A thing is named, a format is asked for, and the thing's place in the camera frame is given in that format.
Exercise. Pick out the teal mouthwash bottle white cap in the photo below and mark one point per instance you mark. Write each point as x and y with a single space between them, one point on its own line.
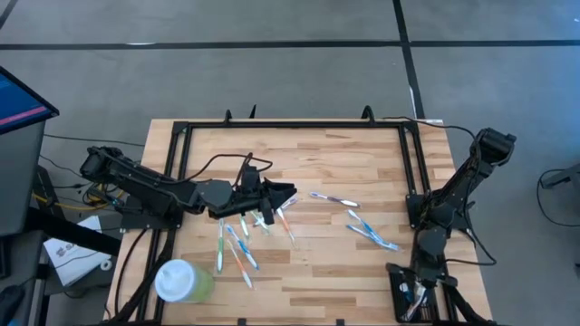
405 292

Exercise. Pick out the white box on floor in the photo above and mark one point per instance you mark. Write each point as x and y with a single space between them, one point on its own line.
72 258

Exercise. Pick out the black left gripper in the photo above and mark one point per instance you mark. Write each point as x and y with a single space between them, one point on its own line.
242 201

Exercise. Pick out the green cup white lid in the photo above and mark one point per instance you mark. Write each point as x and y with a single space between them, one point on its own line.
174 280

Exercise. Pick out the green white bagged toothbrush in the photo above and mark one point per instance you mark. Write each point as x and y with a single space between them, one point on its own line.
220 249
262 223

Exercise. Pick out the black organizer basket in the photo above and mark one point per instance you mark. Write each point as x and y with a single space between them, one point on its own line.
394 294

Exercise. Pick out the black diagonal desk bar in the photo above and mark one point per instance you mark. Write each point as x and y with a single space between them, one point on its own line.
68 231

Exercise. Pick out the monitor with blue screen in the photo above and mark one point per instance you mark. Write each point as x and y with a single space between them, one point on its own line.
18 104

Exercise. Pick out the blue white bagged toothbrush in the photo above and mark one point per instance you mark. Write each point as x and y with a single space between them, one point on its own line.
362 233
244 249
360 220

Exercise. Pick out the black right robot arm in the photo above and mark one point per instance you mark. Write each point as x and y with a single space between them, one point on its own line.
462 181

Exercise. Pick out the grey metal stand foot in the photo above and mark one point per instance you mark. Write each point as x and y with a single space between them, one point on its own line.
566 177

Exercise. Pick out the pink white bagged toothbrush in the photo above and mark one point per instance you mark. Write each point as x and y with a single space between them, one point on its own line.
419 299

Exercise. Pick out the white tape roll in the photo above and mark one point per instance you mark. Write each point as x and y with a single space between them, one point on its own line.
102 264

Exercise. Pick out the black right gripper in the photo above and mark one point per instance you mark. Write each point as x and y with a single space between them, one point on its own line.
430 277

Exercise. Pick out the black aluminium rig frame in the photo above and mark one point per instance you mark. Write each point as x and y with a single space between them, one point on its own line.
294 124

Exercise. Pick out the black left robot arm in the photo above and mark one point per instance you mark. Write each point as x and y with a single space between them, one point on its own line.
145 183

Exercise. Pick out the teal white bagged toothbrush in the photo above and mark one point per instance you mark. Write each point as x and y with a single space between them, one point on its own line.
244 228

